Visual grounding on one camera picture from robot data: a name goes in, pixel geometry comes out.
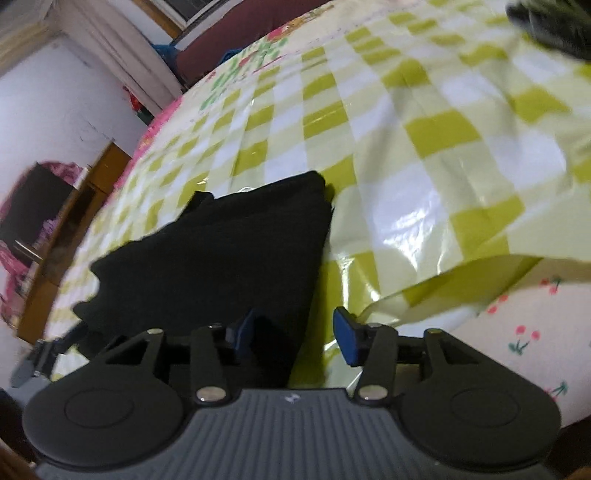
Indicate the stack of folded clothes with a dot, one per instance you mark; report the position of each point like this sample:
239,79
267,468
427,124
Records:
562,25

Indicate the black television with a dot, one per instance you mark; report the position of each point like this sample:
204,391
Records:
37,199

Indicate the black pants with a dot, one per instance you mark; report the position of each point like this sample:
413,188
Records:
245,256

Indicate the maroon sofa cover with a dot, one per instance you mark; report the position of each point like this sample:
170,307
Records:
238,28

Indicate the cherry print mattress sheet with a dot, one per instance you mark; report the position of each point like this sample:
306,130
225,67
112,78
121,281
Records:
530,315

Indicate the green checkered bed sheet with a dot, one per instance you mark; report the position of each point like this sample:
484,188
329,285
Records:
459,151

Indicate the pink floral cloth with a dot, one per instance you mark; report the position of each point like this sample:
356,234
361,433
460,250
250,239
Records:
17,268

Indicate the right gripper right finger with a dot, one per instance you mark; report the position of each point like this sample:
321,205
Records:
374,349

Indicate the window with metal grille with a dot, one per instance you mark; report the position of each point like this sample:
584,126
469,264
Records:
185,12

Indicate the wooden tv cabinet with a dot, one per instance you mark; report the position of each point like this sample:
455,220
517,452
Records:
72,224

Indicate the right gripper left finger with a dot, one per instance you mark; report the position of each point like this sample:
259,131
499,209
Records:
223,359

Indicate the red green hanging decoration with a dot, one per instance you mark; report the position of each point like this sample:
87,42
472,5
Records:
138,108

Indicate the left beige curtain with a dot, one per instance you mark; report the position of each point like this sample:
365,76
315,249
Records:
106,33

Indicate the blue cloth by window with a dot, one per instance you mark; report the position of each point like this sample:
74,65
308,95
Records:
168,53

